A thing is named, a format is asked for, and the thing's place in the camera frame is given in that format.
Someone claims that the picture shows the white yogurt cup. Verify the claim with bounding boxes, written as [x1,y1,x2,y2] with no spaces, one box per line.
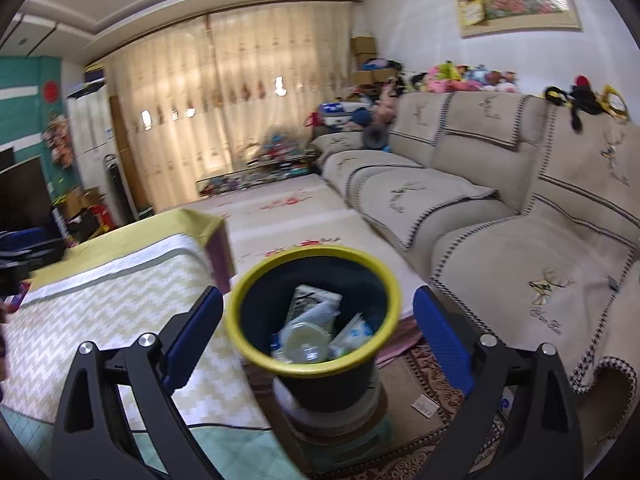
[279,322,331,364]

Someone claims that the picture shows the yellow rimmed black trash bin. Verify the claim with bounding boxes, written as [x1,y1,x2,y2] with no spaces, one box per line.
[224,246,401,413]

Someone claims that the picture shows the large black television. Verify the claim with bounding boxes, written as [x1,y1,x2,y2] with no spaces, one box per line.
[0,156,54,232]

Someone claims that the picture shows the patterned table cloth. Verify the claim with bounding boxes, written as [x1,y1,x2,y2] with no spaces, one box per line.
[0,207,306,480]

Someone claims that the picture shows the blue white wrapper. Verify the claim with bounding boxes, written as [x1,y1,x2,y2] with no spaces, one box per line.
[329,313,373,360]

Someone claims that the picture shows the black tower fan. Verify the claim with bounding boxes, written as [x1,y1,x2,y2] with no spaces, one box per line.
[103,154,138,224]

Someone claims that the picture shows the pale green cardboard box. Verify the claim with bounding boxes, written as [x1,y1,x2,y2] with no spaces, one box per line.
[285,285,342,323]

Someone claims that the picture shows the floral floor mat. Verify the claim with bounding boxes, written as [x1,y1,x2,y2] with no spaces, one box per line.
[186,174,422,318]

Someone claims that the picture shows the beige sofa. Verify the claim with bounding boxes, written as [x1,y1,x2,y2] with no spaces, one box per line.
[312,92,639,453]

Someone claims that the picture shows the white standing air conditioner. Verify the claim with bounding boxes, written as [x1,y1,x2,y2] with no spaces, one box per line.
[66,81,124,226]

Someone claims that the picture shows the low shelf of books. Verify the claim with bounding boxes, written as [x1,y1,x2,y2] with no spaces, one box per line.
[195,151,318,197]

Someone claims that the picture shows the cream curtains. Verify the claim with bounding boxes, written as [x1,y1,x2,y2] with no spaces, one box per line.
[104,1,352,210]

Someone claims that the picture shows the pile of plush toys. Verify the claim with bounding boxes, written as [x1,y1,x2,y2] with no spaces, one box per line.
[369,58,519,126]

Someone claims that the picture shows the black yellow plush toy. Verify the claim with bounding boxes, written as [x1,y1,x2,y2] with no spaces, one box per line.
[544,75,630,134]

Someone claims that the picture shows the stacked cardboard boxes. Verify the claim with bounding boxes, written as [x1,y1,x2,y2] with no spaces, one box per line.
[349,36,399,86]

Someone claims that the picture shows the flower wall decoration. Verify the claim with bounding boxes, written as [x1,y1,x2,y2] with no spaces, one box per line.
[42,115,75,169]

